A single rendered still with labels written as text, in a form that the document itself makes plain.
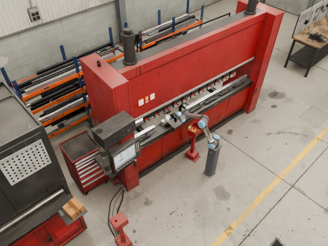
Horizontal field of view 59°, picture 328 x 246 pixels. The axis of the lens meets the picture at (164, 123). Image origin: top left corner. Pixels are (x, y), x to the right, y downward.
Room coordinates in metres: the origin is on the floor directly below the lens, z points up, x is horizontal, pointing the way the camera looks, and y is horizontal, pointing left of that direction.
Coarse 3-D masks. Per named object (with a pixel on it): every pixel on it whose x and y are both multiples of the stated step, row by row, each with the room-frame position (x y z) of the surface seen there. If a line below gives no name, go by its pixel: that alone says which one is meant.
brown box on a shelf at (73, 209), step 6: (72, 198) 1.98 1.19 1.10; (66, 204) 1.89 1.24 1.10; (72, 204) 1.89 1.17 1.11; (78, 204) 1.89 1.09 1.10; (60, 210) 1.86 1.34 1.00; (66, 210) 1.81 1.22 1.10; (72, 210) 1.80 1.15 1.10; (78, 210) 1.81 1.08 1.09; (84, 210) 1.86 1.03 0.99; (66, 216) 1.78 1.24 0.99; (72, 216) 1.74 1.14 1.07; (78, 216) 1.78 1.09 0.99; (66, 222) 1.70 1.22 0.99; (72, 222) 1.70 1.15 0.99
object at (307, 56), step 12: (324, 0) 7.55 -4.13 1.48; (324, 12) 7.78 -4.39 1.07; (300, 24) 6.87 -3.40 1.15; (312, 24) 7.40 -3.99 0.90; (324, 24) 7.40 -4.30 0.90; (300, 36) 6.74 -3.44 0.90; (312, 36) 6.64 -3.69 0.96; (324, 36) 6.75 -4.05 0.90; (312, 48) 7.23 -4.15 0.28; (324, 48) 7.23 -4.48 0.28; (288, 60) 6.71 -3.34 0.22; (300, 60) 6.62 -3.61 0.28; (312, 60) 6.25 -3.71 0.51
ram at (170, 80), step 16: (240, 32) 4.57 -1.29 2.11; (256, 32) 4.88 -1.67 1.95; (208, 48) 4.10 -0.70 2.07; (224, 48) 4.35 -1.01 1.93; (240, 48) 4.63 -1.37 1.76; (176, 64) 3.68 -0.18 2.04; (192, 64) 3.89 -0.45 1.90; (208, 64) 4.13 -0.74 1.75; (224, 64) 4.40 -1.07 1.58; (128, 80) 3.15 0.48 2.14; (144, 80) 3.31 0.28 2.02; (160, 80) 3.48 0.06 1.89; (176, 80) 3.69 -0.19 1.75; (192, 80) 3.91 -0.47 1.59; (208, 80) 4.17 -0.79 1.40; (144, 96) 3.30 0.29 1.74; (160, 96) 3.48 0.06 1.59; (176, 96) 3.70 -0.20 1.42; (144, 112) 3.29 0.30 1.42
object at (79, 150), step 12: (84, 132) 3.27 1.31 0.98; (60, 144) 3.00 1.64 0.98; (72, 144) 3.00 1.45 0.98; (84, 144) 3.01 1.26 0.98; (72, 156) 2.77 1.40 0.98; (84, 156) 2.76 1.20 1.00; (72, 168) 2.72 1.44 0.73; (84, 168) 2.73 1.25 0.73; (96, 168) 2.82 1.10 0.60; (84, 180) 2.67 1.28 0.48; (96, 180) 2.81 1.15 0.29; (84, 192) 2.65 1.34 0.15
